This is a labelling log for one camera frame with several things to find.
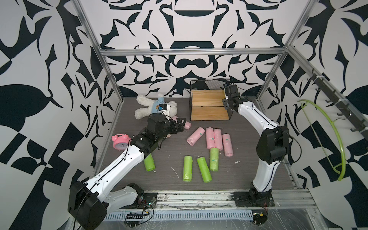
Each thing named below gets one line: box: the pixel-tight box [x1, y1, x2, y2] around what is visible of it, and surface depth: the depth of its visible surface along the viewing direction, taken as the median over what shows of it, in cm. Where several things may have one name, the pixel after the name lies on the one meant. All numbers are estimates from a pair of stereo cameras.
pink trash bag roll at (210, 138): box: [205, 126, 216, 150], surface depth 96 cm
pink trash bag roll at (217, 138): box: [213, 128, 223, 151], surface depth 96 cm
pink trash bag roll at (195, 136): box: [185, 126, 206, 147], surface depth 97 cm
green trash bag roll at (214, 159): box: [209, 147, 220, 172], surface depth 86 cm
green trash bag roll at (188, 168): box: [182, 155, 194, 183], surface depth 84 cm
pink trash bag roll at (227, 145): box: [222, 133, 234, 158], surface depth 93 cm
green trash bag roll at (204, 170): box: [196, 156, 213, 184], surface depth 83 cm
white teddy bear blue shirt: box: [134, 93, 178, 120], surface depth 107 cm
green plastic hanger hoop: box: [297, 99, 346, 182], surface depth 62 cm
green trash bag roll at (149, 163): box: [143, 153, 156, 172], surface depth 85 cm
